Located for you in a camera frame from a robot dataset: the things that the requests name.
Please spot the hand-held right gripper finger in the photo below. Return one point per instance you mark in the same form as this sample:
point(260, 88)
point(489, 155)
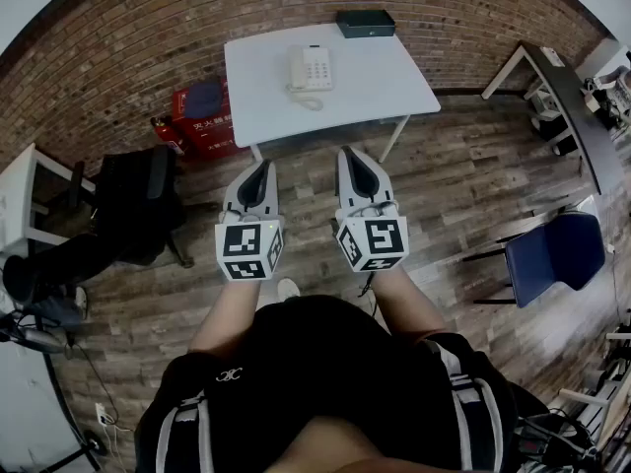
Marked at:
point(342, 185)
point(380, 185)

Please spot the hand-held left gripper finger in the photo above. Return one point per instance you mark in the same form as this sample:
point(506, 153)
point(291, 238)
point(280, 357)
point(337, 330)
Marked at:
point(272, 190)
point(235, 190)

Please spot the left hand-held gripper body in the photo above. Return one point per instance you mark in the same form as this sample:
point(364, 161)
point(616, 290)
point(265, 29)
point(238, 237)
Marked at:
point(241, 239)

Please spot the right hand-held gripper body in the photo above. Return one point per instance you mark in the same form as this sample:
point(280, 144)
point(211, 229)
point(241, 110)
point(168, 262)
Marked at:
point(382, 237)

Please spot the person's left forearm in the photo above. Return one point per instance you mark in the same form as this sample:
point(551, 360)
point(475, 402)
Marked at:
point(224, 313)

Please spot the person's right forearm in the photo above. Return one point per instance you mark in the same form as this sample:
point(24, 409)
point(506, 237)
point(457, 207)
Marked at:
point(409, 303)

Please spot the white desk telephone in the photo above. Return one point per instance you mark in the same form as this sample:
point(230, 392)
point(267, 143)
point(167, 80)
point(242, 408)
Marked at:
point(318, 69)

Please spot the red fire extinguisher box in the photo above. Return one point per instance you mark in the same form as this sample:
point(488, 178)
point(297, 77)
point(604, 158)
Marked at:
point(207, 133)

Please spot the person's white shoe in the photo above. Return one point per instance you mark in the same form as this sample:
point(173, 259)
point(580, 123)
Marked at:
point(288, 290)

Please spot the red fire extinguisher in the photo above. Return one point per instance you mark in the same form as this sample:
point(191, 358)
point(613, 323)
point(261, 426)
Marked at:
point(165, 133)

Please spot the black office chair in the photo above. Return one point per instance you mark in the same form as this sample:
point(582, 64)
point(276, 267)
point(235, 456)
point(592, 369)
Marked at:
point(133, 205)

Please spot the white table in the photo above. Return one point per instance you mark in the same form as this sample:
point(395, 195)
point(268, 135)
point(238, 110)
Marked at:
point(374, 82)

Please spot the person's black shirt torso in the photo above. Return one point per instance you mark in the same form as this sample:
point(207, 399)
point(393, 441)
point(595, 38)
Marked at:
point(320, 362)

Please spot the black metal box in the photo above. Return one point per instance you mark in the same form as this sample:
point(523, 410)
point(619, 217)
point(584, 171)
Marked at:
point(365, 22)

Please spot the blue chair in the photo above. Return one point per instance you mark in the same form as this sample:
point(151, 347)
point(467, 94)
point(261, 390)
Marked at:
point(552, 259)

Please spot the black desk with white legs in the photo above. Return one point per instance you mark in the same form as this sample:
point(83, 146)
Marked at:
point(577, 111)

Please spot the small white device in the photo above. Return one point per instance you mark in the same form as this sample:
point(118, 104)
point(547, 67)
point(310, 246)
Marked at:
point(553, 57)

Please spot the white power strip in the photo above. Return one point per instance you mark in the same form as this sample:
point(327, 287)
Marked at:
point(103, 414)

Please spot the white metal frame rack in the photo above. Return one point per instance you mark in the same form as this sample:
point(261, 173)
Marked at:
point(606, 392)

